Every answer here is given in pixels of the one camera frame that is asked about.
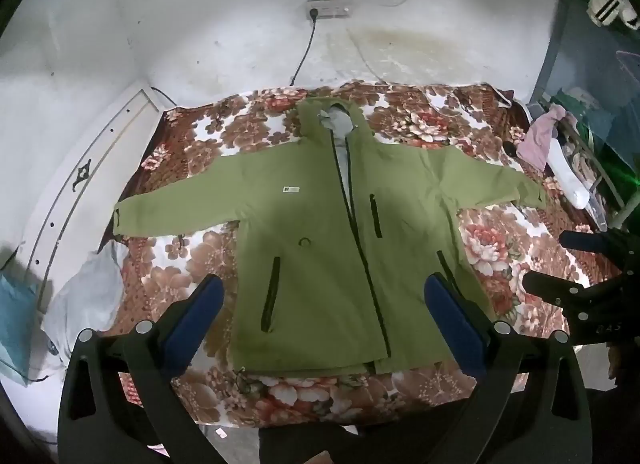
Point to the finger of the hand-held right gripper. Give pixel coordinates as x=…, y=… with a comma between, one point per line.
x=550, y=286
x=587, y=241

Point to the brown floral blanket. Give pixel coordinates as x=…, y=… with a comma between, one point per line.
x=200, y=254

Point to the white power strip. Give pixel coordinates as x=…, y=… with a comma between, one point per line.
x=328, y=9

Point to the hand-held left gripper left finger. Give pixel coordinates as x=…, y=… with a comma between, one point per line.
x=200, y=316

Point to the green hooded jacket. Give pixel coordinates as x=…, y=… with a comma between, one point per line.
x=325, y=244

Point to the white cloth roll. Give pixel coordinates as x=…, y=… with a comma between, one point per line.
x=570, y=176

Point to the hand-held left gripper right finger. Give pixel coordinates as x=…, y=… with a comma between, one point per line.
x=452, y=326

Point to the teal cloth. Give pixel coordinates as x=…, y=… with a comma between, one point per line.
x=15, y=319

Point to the pink cloth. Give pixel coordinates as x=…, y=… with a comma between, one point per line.
x=539, y=136

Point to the white wooden panel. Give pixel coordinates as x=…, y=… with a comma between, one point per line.
x=85, y=184

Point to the metal rack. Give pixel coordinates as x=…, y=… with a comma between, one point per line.
x=590, y=109

